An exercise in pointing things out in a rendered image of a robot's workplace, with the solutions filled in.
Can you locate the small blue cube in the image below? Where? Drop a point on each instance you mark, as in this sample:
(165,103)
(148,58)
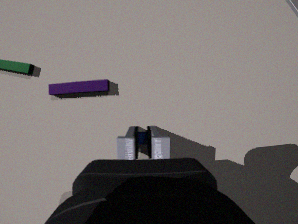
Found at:
(142,138)

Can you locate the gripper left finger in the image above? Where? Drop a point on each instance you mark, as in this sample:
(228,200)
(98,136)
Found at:
(125,145)

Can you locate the green rod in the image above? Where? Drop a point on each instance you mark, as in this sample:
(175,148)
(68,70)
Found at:
(17,66)

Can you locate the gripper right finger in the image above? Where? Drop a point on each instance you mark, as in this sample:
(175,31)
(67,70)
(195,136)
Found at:
(161,145)

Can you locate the purple rod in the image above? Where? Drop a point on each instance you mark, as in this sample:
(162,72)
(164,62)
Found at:
(79,87)

